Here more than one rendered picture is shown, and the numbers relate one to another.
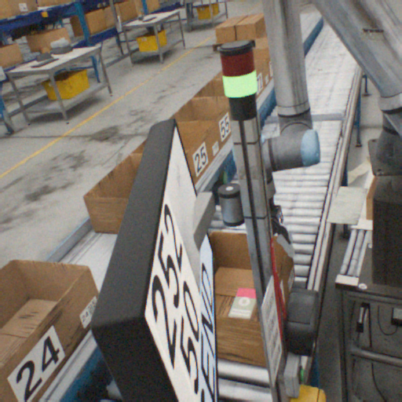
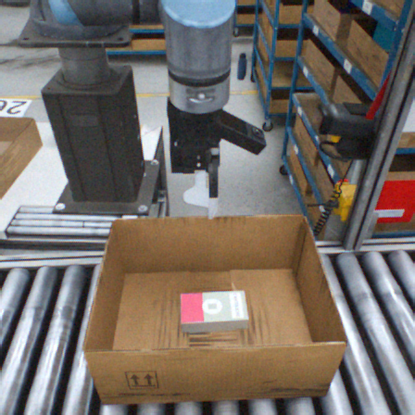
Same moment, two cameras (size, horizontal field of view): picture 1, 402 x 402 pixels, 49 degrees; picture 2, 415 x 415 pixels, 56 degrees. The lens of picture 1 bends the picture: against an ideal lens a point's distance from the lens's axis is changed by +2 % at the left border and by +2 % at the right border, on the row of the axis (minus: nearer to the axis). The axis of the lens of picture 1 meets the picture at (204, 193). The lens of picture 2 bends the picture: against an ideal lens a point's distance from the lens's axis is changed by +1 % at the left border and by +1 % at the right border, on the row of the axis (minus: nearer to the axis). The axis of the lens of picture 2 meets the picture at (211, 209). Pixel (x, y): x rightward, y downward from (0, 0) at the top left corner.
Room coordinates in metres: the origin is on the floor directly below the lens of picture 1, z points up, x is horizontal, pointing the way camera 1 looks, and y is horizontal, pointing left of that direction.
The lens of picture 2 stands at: (1.30, 0.35, 1.44)
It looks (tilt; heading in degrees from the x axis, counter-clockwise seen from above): 40 degrees down; 241
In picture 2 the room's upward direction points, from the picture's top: straight up
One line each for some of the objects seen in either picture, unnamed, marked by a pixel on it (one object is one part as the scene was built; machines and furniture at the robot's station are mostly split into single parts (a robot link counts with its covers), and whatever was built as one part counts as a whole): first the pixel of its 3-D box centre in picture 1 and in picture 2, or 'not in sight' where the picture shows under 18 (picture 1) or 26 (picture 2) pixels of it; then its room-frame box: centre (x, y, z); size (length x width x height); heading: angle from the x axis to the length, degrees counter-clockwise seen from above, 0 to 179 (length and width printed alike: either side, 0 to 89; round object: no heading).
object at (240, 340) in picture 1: (236, 290); (212, 300); (1.09, -0.04, 0.83); 0.39 x 0.29 x 0.17; 154
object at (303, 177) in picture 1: (280, 178); not in sight; (1.98, -0.40, 0.72); 0.52 x 0.05 x 0.05; 65
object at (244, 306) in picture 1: (244, 306); (213, 311); (1.08, -0.06, 0.77); 0.13 x 0.07 x 0.04; 155
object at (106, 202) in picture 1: (142, 191); not in sight; (1.65, 0.26, 0.96); 0.39 x 0.29 x 0.17; 155
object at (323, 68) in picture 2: not in sight; (349, 61); (-0.13, -0.95, 0.79); 0.40 x 0.30 x 0.10; 66
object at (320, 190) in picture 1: (275, 191); not in sight; (1.86, -0.34, 0.72); 0.52 x 0.05 x 0.05; 65
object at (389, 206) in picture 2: not in sight; (385, 203); (0.60, -0.08, 0.85); 0.16 x 0.01 x 0.13; 155
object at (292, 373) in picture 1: (294, 374); (366, 168); (0.66, -0.12, 0.95); 0.07 x 0.03 x 0.07; 155
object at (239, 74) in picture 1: (239, 72); not in sight; (0.67, -0.09, 1.62); 0.05 x 0.05 x 0.06
